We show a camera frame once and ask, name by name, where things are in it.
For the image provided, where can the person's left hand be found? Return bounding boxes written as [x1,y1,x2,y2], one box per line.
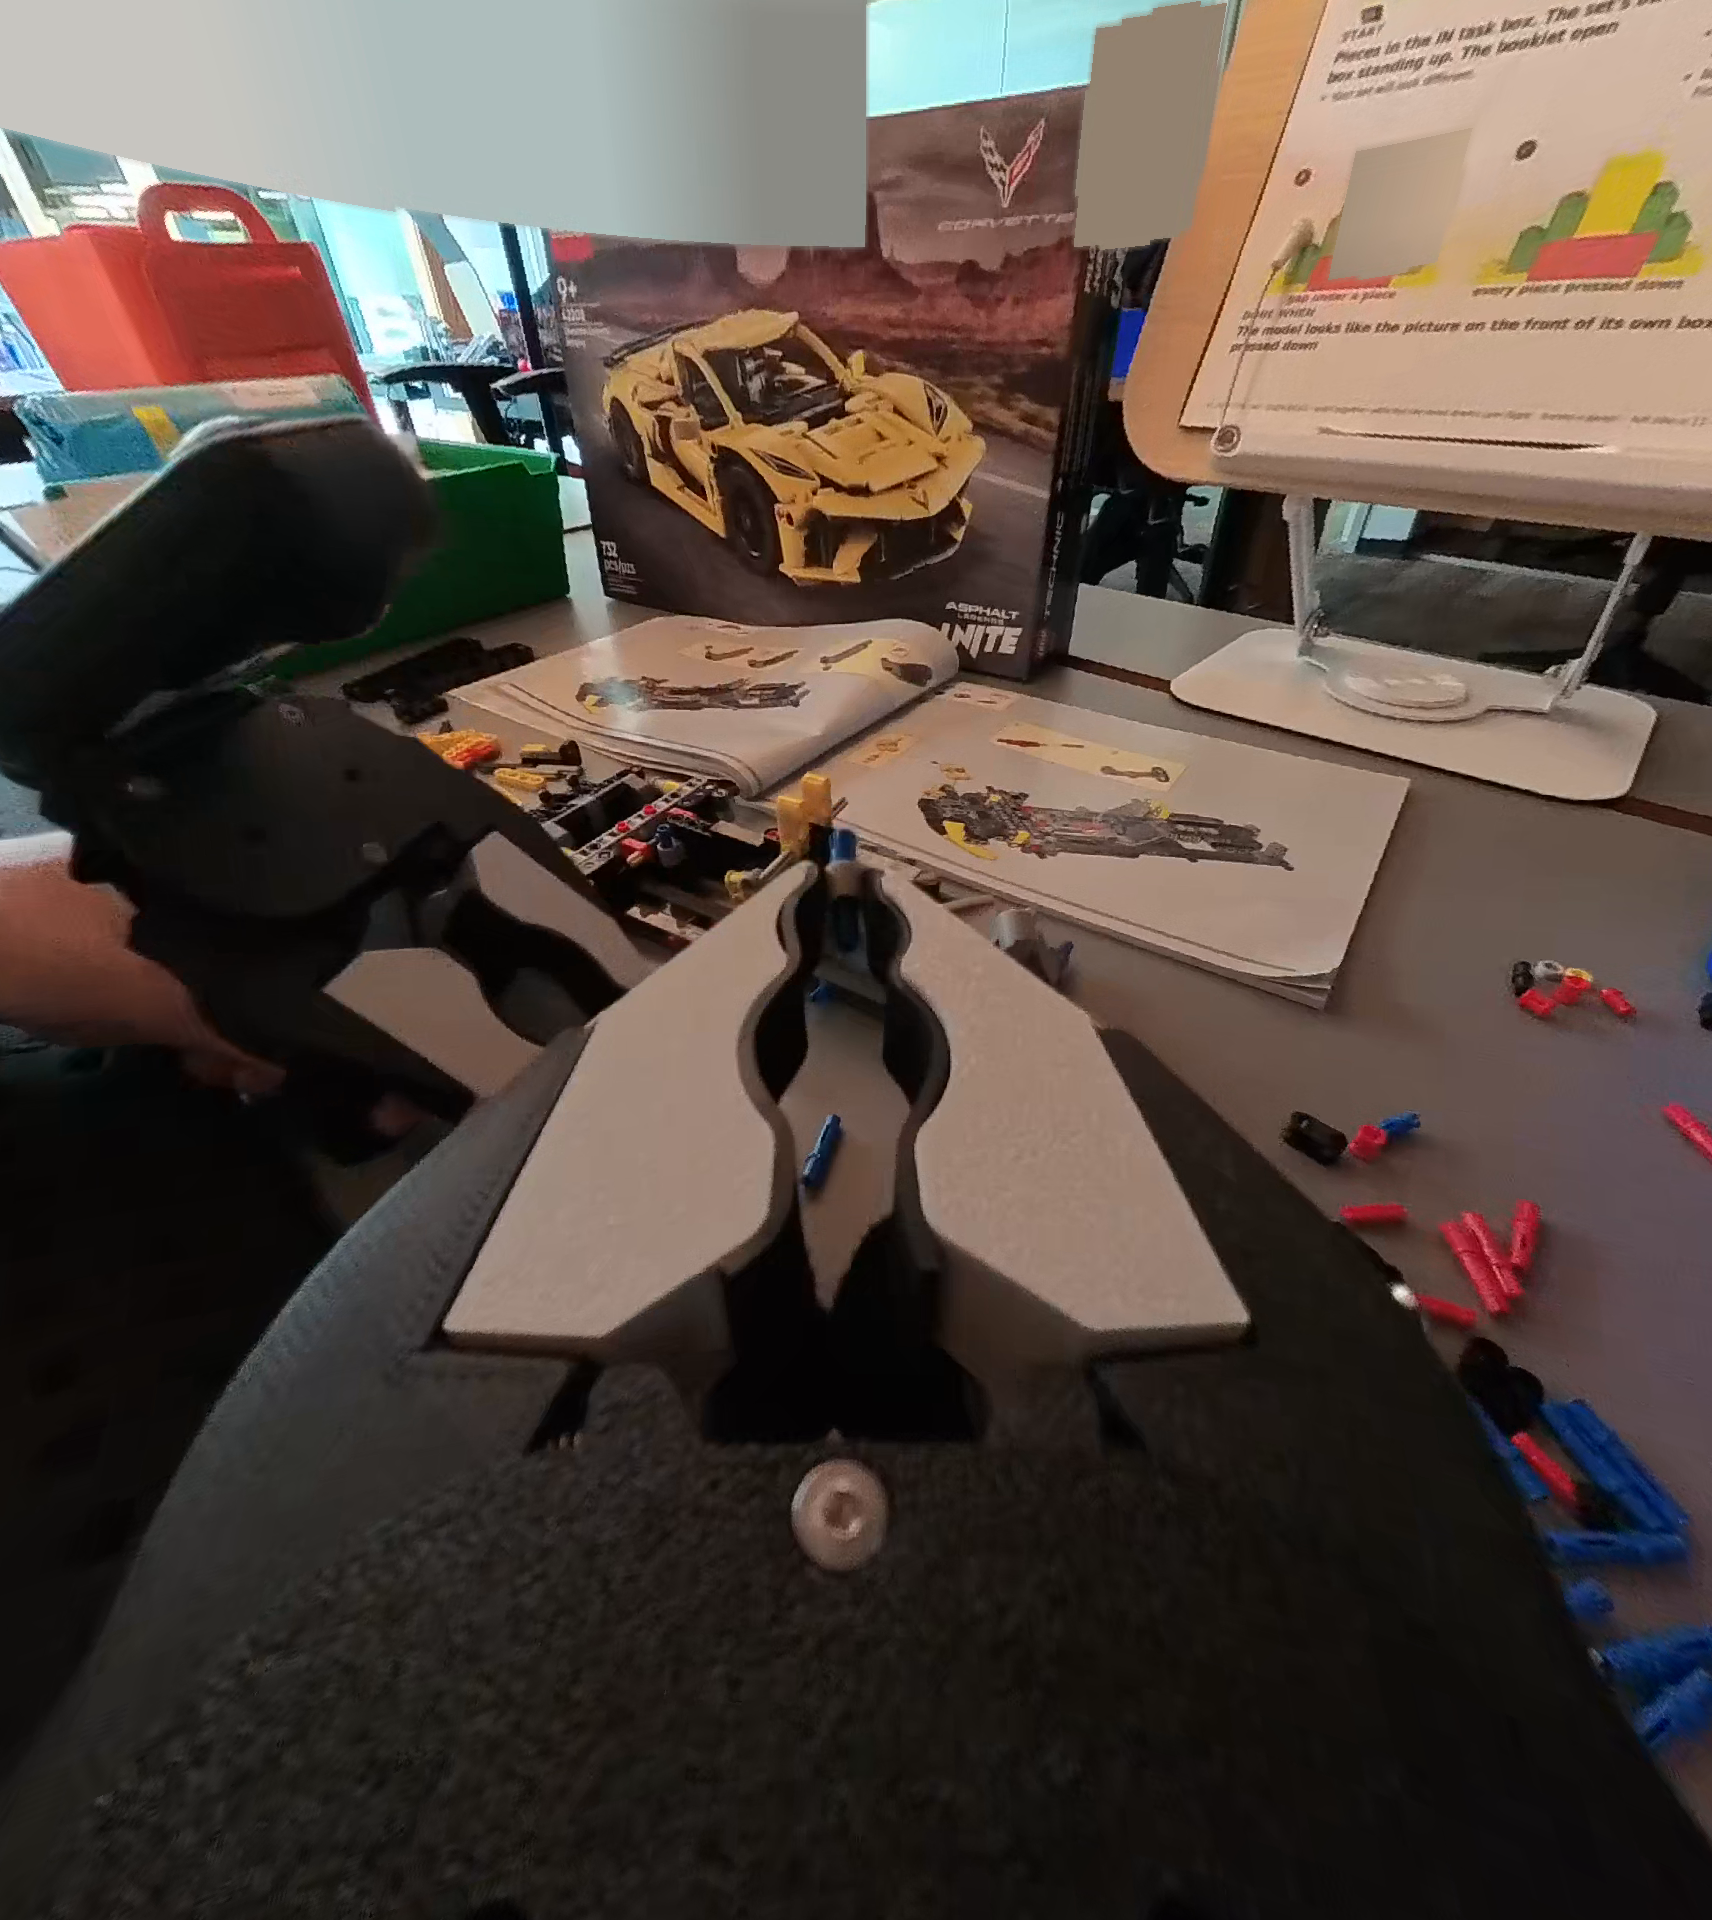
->
[0,866,285,1101]

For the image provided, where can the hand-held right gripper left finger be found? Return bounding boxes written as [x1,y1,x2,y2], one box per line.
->
[443,861,838,1442]

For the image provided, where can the open instruction booklet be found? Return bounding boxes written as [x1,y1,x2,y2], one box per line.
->
[443,615,1409,1007]

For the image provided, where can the pile of small lego pins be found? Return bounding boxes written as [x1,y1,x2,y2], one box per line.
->
[1284,956,1712,1760]

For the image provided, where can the red carry case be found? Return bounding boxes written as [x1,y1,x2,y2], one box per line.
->
[0,180,375,423]

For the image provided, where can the lego set box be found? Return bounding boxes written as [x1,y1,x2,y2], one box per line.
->
[542,113,1145,688]

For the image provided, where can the green plastic bin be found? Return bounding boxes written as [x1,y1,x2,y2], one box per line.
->
[264,440,570,677]

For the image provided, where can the pile of yellow lego beams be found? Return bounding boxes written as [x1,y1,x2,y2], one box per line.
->
[414,729,588,796]

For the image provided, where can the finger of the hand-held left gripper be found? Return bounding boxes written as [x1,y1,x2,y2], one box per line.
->
[326,936,588,1096]
[458,822,664,1022]

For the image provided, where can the teal plastic package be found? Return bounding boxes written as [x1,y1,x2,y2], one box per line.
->
[16,378,360,482]

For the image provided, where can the black lego beams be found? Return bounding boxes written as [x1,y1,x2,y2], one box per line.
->
[341,636,534,726]

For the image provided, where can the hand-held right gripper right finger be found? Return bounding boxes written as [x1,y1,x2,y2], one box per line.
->
[868,873,1252,1442]

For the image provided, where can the task instruction board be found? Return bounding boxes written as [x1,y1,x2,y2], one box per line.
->
[1123,0,1712,546]

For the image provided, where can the lego car chassis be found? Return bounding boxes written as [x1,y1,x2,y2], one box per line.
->
[540,765,859,948]

